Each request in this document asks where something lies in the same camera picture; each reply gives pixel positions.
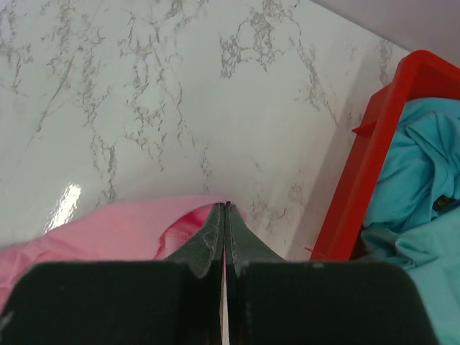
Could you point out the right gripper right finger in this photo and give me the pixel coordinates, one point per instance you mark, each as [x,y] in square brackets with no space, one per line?
[253,281]

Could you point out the red plastic bin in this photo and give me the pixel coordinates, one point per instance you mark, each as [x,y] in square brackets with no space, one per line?
[421,74]

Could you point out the pink t shirt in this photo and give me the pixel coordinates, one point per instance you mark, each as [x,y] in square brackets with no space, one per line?
[133,231]

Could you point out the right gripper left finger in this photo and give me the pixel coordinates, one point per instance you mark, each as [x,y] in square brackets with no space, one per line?
[193,296]

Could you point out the teal t shirt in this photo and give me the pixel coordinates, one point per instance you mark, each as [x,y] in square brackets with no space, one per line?
[412,220]

